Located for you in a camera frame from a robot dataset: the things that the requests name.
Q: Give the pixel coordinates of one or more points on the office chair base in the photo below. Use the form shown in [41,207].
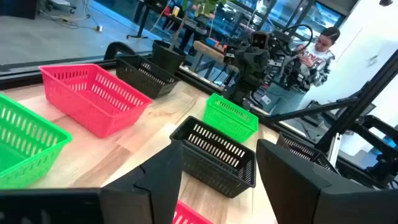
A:
[63,4]

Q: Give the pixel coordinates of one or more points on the black standing desk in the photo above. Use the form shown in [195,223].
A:
[143,18]

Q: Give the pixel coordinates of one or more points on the white floor power strip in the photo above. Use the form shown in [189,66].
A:
[99,28]

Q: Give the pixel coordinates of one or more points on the large green slotted plastic basket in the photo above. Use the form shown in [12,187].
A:
[34,161]

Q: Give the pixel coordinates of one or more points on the black frame strut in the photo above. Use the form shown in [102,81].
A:
[311,110]
[367,96]

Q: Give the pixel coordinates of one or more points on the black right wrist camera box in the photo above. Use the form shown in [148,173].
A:
[259,40]

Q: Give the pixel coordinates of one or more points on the person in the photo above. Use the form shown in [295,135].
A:
[321,63]

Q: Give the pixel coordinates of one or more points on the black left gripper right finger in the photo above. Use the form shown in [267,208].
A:
[298,193]

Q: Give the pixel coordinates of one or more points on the black plant pot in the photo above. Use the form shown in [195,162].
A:
[168,57]

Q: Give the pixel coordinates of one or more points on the black slotted plastic basket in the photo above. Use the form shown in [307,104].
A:
[303,151]
[141,82]
[205,172]

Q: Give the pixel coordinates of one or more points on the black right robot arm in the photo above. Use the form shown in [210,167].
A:
[284,67]

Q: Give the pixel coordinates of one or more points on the large pink slotted plastic basket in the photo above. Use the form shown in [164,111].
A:
[102,116]

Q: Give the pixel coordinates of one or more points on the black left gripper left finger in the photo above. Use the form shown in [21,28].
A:
[155,186]

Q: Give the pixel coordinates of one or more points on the black frame crossbar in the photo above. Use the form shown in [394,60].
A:
[381,124]

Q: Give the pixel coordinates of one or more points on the small green slotted plastic basket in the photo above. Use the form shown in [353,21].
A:
[227,126]

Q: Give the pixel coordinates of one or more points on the yellow cup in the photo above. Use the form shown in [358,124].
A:
[175,11]

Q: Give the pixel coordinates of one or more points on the wooden bench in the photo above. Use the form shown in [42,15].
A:
[208,49]

